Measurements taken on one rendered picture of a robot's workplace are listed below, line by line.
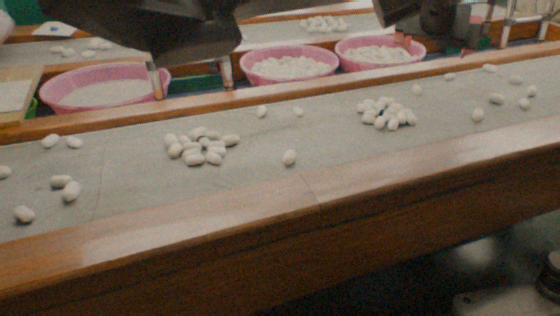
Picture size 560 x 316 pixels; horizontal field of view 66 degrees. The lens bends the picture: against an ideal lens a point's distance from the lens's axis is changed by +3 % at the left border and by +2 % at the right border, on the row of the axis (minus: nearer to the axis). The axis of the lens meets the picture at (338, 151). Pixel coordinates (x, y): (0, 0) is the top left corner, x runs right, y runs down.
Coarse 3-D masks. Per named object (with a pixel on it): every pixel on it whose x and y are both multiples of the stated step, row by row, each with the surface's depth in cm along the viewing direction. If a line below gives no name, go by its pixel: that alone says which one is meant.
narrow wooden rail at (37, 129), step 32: (416, 64) 113; (448, 64) 113; (480, 64) 117; (192, 96) 93; (224, 96) 93; (256, 96) 94; (288, 96) 97; (32, 128) 80; (64, 128) 81; (96, 128) 84
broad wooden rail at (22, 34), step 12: (468, 0) 187; (288, 12) 160; (300, 12) 160; (312, 12) 161; (324, 12) 162; (336, 12) 164; (348, 12) 166; (360, 12) 169; (372, 12) 171; (240, 24) 152; (12, 36) 127; (24, 36) 128; (36, 36) 129; (48, 36) 131; (60, 36) 132; (72, 36) 133; (84, 36) 134; (96, 36) 136
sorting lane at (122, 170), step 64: (512, 64) 121; (128, 128) 85; (192, 128) 86; (256, 128) 86; (320, 128) 87; (384, 128) 87; (448, 128) 87; (0, 192) 67; (128, 192) 67; (192, 192) 68
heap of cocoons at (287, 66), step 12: (264, 60) 120; (276, 60) 121; (288, 60) 123; (300, 60) 120; (312, 60) 120; (264, 72) 112; (276, 72) 112; (288, 72) 114; (300, 72) 114; (312, 72) 114
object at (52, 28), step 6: (48, 24) 137; (54, 24) 137; (60, 24) 137; (36, 30) 131; (42, 30) 131; (48, 30) 131; (54, 30) 131; (60, 30) 132; (66, 30) 132; (72, 30) 132
